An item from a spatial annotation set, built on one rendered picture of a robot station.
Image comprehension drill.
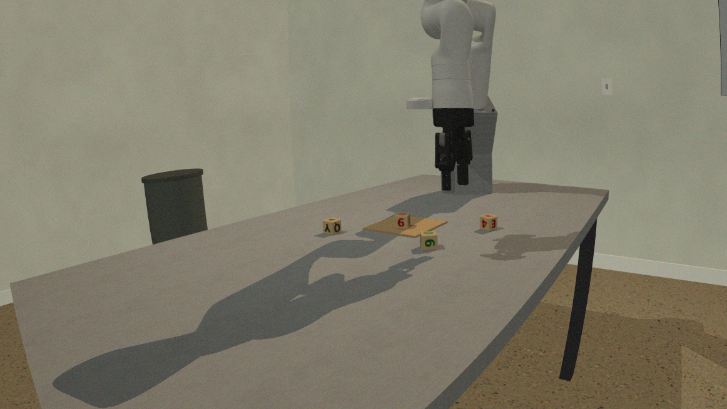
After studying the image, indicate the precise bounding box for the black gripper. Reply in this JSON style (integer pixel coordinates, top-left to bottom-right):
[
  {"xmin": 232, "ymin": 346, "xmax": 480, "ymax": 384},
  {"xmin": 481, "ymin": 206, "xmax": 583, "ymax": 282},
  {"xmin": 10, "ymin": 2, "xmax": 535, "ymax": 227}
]
[{"xmin": 432, "ymin": 108, "xmax": 474, "ymax": 194}]

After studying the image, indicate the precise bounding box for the tan wooden letter block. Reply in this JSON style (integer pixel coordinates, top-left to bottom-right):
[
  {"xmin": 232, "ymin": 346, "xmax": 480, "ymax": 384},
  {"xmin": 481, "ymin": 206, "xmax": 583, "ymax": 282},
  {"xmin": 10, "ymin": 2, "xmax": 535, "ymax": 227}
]
[
  {"xmin": 394, "ymin": 213, "xmax": 410, "ymax": 229},
  {"xmin": 420, "ymin": 231, "xmax": 437, "ymax": 251},
  {"xmin": 322, "ymin": 218, "xmax": 342, "ymax": 235},
  {"xmin": 480, "ymin": 214, "xmax": 497, "ymax": 231}
]

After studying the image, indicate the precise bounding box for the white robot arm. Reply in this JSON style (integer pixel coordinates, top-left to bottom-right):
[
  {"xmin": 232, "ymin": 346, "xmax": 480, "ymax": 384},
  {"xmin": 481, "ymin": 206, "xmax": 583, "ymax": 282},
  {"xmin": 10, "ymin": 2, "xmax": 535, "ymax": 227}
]
[{"xmin": 407, "ymin": 0, "xmax": 496, "ymax": 109}]

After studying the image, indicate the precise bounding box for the tan flat mat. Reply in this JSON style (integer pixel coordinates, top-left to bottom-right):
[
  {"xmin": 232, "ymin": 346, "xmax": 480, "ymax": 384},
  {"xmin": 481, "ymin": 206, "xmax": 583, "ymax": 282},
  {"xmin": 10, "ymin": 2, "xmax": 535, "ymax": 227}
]
[{"xmin": 363, "ymin": 216, "xmax": 447, "ymax": 238}]

